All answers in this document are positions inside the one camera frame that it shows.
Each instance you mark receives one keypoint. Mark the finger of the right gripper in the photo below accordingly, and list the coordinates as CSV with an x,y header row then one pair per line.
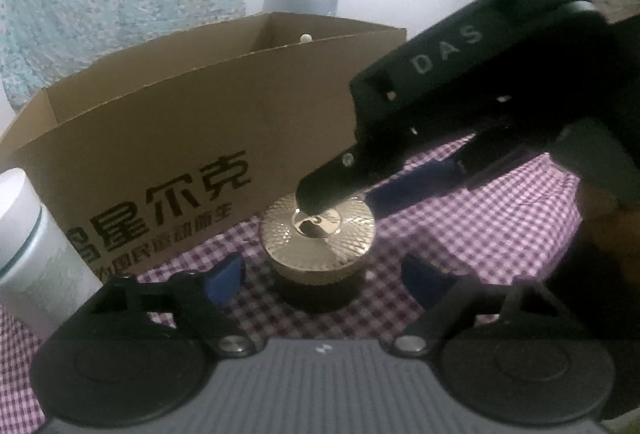
x,y
352,170
428,180

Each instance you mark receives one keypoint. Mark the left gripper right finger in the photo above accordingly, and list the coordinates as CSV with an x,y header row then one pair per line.
x,y
451,302

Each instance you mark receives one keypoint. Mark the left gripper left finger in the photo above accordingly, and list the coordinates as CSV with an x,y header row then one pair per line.
x,y
196,301

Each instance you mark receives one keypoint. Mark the gold lid black jar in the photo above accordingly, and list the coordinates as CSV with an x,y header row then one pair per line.
x,y
319,262

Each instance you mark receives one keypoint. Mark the green dropper bottle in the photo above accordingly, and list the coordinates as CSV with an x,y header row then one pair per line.
x,y
305,38

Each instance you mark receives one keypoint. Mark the purple checkered tablecloth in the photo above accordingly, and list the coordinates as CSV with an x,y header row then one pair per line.
x,y
516,226

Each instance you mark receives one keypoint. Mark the brown cardboard box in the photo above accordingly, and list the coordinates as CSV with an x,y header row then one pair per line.
x,y
154,149

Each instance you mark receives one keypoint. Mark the white cylindrical bottle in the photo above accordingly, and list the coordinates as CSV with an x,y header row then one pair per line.
x,y
44,281

